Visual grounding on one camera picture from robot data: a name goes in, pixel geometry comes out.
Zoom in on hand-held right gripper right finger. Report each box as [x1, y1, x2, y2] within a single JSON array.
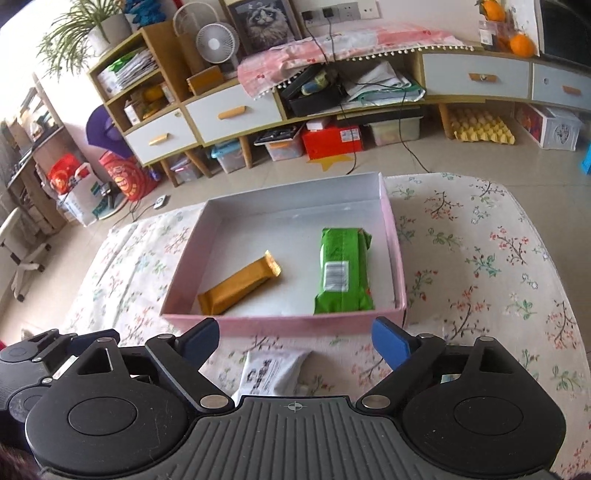
[[358, 316, 541, 412]]

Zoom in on black flat box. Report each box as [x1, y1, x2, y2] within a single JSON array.
[[254, 124, 303, 146]]

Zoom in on red printed bag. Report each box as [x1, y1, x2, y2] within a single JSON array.
[[99, 150, 160, 201]]

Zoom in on clear storage box white lid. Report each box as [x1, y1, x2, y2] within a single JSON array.
[[367, 115, 423, 147]]

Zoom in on floral blanket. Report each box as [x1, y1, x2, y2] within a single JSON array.
[[60, 173, 591, 480]]

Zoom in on black power cable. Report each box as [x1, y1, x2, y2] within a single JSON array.
[[302, 8, 432, 176]]

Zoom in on white desk fan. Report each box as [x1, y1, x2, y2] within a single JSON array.
[[196, 23, 241, 71]]

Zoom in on pink fringed cloth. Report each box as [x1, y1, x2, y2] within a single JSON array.
[[238, 21, 476, 100]]

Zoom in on black storage box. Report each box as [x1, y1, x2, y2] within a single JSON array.
[[279, 65, 349, 118]]

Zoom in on blue plush toy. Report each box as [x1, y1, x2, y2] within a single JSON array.
[[124, 0, 174, 26]]

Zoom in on white snack packet black print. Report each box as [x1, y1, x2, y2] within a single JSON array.
[[231, 350, 315, 407]]

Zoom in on clear storage box blue lid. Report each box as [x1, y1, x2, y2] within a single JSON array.
[[211, 141, 247, 174]]

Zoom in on purple curved sheet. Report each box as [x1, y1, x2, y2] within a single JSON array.
[[87, 104, 134, 158]]

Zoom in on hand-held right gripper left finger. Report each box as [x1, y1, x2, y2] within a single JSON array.
[[55, 318, 232, 415]]

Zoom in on yellow egg tray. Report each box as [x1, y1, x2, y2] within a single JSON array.
[[448, 105, 517, 145]]

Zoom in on green snack packet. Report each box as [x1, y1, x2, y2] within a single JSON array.
[[313, 226, 376, 315]]

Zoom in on white drawer wooden handle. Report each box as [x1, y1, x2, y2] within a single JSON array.
[[185, 90, 282, 145], [531, 62, 591, 110], [422, 52, 532, 100], [124, 111, 199, 165]]

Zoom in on yellow packets on shelf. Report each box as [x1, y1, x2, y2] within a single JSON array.
[[141, 85, 171, 116]]

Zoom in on white shopping bag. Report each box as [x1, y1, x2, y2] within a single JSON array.
[[58, 161, 114, 227]]

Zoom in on small wooden box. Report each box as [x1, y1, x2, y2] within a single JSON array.
[[187, 67, 227, 95]]

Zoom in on stack of papers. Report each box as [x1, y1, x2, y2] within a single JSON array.
[[99, 48, 160, 95]]

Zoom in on framed cat picture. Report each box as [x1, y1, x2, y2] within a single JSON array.
[[222, 0, 303, 58]]

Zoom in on white green folded bag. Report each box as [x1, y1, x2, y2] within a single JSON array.
[[344, 60, 426, 109]]

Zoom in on potted green plant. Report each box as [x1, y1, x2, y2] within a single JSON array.
[[37, 0, 139, 81]]

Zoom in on wooden cabinet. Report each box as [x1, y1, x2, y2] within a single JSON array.
[[88, 21, 591, 188]]

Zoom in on white office chair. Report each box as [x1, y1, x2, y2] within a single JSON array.
[[0, 207, 51, 303]]

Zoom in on orange fruit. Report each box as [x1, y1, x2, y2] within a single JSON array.
[[510, 33, 536, 57], [478, 0, 506, 21]]

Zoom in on gold snack bar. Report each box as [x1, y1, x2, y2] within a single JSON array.
[[198, 250, 282, 315]]

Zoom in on red gift bag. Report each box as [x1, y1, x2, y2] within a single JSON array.
[[48, 154, 93, 197]]

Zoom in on black television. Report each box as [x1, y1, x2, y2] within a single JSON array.
[[538, 0, 591, 63]]

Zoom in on dark desk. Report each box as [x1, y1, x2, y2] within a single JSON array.
[[0, 74, 70, 232]]

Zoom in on clear storage box orange contents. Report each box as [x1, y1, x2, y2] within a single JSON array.
[[261, 137, 305, 162]]

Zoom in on small clear storage box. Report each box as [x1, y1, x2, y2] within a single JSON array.
[[170, 154, 204, 183]]

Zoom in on pink cardboard box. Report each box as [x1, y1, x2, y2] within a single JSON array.
[[159, 172, 408, 337]]

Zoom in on white wall power socket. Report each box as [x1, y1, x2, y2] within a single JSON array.
[[302, 2, 361, 24]]

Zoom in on red cardboard box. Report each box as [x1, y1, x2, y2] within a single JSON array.
[[301, 124, 363, 161]]

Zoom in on white patterned box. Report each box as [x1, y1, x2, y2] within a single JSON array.
[[516, 104, 581, 151]]

